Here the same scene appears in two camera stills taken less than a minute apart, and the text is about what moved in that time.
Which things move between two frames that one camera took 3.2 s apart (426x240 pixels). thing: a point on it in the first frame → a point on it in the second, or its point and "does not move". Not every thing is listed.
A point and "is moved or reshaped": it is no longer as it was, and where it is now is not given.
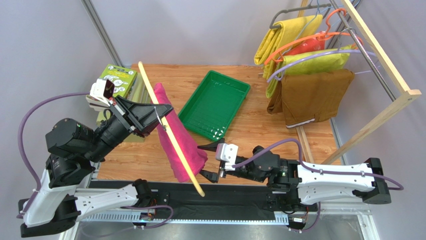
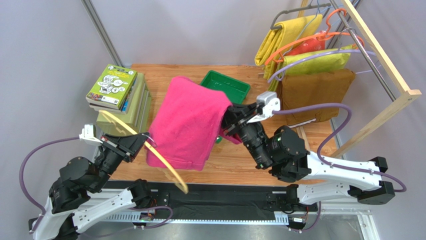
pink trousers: [197, 159] is moved or reshaped
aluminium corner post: [90, 7] does not move
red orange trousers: [310, 44] does not move
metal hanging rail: [364, 50] does not move
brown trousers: [302, 98] does not move
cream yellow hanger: [172, 131] → [158, 159]
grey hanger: [327, 5] does not move
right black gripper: [220, 165] → [240, 121]
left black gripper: [145, 116] → [126, 146]
